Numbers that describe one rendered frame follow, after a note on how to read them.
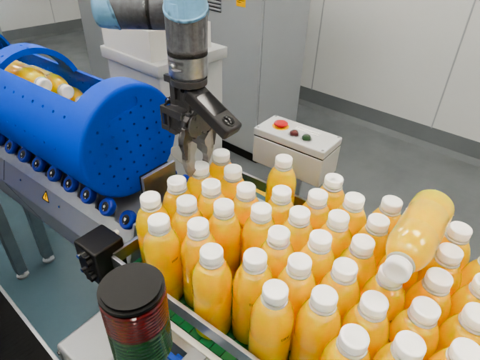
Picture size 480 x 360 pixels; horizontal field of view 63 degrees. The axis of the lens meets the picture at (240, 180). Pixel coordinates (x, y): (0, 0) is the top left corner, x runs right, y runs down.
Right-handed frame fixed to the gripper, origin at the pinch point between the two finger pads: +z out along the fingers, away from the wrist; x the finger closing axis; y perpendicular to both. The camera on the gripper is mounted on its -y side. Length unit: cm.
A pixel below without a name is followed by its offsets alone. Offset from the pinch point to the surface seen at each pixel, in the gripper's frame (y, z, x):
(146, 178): 10.8, 4.3, 6.4
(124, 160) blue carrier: 19.1, 3.1, 5.5
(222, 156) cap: -1.4, -0.8, -5.9
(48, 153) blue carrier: 32.6, 1.4, 16.3
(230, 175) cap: -7.1, -0.2, -1.7
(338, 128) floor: 64, 110, -248
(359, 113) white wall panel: 56, 103, -273
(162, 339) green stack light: -29.5, -10.8, 37.9
